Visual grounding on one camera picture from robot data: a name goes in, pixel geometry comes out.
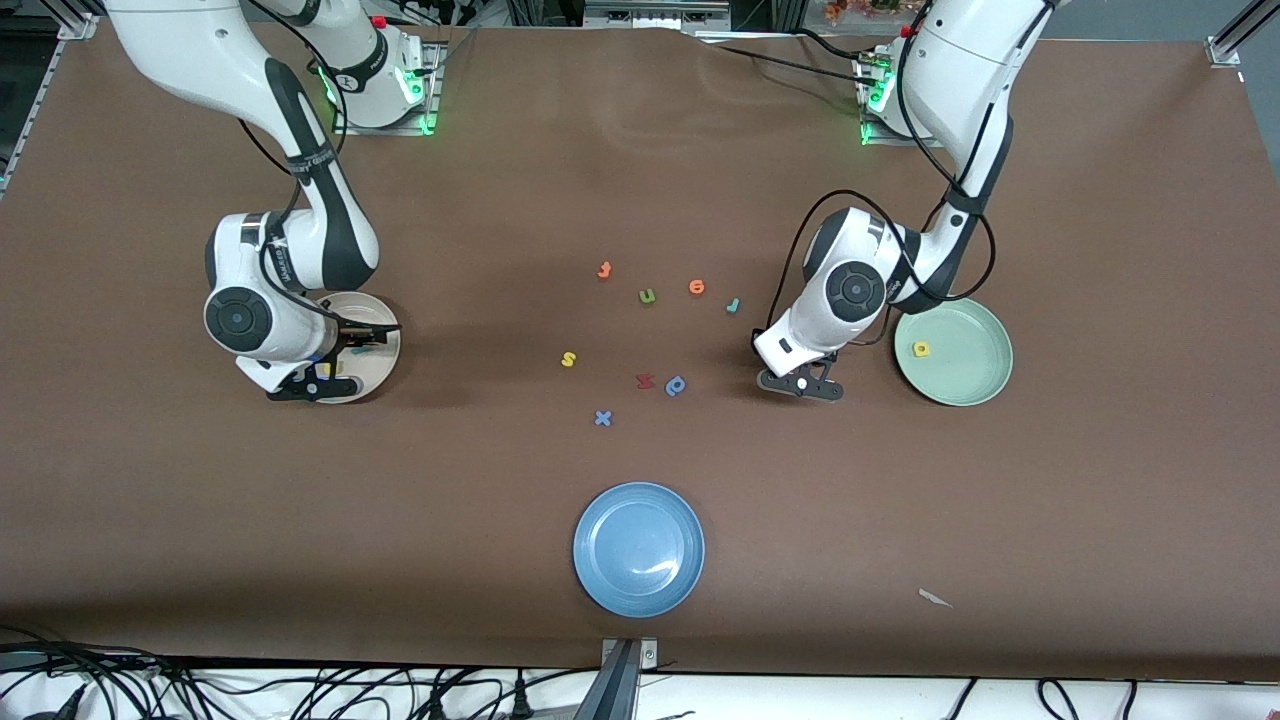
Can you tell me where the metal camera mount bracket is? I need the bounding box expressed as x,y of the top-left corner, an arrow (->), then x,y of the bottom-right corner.
575,638 -> 661,720

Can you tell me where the aluminium frame profile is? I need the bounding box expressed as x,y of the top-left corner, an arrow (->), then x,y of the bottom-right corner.
1205,0 -> 1280,69
40,0 -> 101,41

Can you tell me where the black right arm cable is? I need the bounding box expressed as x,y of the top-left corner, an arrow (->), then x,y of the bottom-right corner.
235,0 -> 403,336

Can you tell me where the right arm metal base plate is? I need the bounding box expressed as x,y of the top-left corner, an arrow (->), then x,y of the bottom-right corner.
335,40 -> 441,137

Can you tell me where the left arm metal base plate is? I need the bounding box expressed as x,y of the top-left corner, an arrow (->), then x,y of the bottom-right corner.
858,55 -> 966,149

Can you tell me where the grey metal box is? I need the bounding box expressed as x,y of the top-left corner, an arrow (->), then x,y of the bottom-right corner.
583,0 -> 731,31

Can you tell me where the beige brown plate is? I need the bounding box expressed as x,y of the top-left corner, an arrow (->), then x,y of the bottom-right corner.
300,291 -> 402,405

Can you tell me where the black base power cable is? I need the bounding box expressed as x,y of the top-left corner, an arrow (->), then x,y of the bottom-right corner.
690,28 -> 881,91

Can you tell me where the pale green plate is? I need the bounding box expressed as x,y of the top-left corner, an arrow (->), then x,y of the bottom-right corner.
893,293 -> 1014,408

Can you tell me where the brown table cover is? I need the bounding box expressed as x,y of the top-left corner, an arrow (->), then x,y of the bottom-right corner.
0,20 -> 1280,683

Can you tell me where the blue plate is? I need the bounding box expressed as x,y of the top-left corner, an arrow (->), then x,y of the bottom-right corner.
572,481 -> 706,619

